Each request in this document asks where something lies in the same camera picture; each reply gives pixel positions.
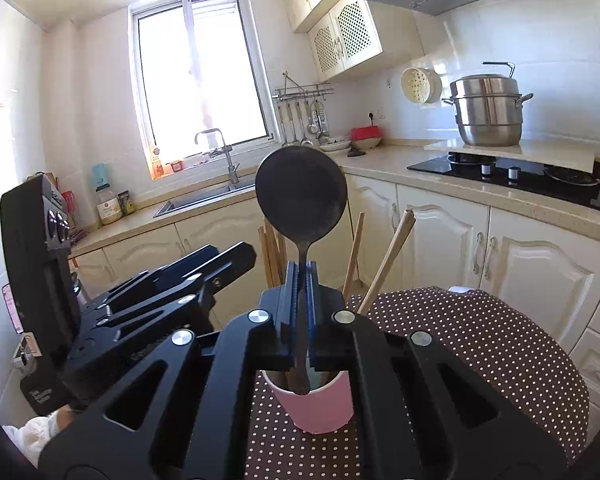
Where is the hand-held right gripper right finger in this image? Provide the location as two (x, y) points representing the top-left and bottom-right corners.
(307, 262), (567, 480)

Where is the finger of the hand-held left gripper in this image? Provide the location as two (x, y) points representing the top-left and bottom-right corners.
(102, 245), (219, 307)
(82, 242), (257, 342)

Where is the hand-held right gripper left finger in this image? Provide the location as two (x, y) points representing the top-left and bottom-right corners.
(39, 264), (301, 480)

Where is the bunch of wooden chopsticks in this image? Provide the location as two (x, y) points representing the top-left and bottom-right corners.
(258, 209), (417, 316)

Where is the black spoon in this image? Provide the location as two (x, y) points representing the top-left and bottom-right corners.
(255, 146), (348, 395)

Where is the pink cup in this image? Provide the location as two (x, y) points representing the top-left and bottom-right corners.
(261, 369), (355, 435)

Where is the stainless steel sink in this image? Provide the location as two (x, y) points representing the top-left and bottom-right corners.
(153, 182), (258, 219)

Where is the wooden cutting board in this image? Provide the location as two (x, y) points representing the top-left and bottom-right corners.
(27, 172), (62, 192)

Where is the glass jar with white lid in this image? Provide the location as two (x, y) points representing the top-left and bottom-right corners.
(96, 186), (122, 226)

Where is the metal faucet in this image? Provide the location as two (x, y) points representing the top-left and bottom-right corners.
(195, 128), (241, 185)

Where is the hanging metal ladle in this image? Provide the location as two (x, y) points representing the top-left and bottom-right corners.
(279, 102), (296, 149)
(299, 102), (315, 147)

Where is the hanging metal skimmer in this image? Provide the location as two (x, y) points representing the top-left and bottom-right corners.
(317, 102), (332, 144)

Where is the kitchen window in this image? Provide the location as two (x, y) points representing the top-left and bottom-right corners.
(130, 0), (276, 178)

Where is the black glass gas stove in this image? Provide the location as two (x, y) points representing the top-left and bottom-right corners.
(406, 152), (600, 213)

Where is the small lattice door cabinet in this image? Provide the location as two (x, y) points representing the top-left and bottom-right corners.
(307, 0), (423, 82)

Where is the stainless steel steamer pot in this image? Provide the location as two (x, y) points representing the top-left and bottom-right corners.
(441, 61), (534, 147)

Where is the wall utensil rack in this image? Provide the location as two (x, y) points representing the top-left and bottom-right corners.
(273, 71), (335, 102)

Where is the cream wall colander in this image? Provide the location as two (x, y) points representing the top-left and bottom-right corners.
(400, 66), (442, 106)

